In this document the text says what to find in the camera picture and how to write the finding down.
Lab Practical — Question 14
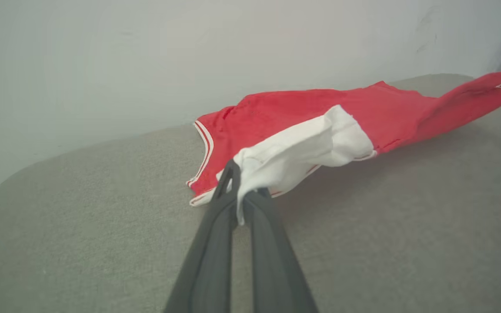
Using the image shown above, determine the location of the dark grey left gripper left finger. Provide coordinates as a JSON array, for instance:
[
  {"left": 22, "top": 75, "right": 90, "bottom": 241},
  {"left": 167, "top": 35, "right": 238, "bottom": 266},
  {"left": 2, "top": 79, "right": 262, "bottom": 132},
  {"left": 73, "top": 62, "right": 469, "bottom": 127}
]
[{"left": 164, "top": 159, "right": 242, "bottom": 313}]

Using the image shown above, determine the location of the grey fabric sofa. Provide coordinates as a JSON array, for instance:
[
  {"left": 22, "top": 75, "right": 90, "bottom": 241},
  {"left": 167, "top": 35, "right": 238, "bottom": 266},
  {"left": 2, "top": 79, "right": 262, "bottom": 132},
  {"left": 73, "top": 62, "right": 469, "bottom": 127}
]
[{"left": 0, "top": 73, "right": 501, "bottom": 313}]

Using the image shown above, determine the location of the red and white basketball jersey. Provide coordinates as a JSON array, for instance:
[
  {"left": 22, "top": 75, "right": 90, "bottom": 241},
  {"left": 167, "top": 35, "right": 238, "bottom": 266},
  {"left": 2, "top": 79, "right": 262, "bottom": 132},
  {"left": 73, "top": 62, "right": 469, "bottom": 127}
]
[{"left": 186, "top": 49, "right": 501, "bottom": 226}]

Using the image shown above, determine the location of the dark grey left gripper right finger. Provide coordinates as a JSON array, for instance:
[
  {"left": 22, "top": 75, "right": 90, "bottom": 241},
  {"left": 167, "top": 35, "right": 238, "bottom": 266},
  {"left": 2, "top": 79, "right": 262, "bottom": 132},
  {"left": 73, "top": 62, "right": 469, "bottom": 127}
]
[{"left": 244, "top": 188, "right": 319, "bottom": 313}]

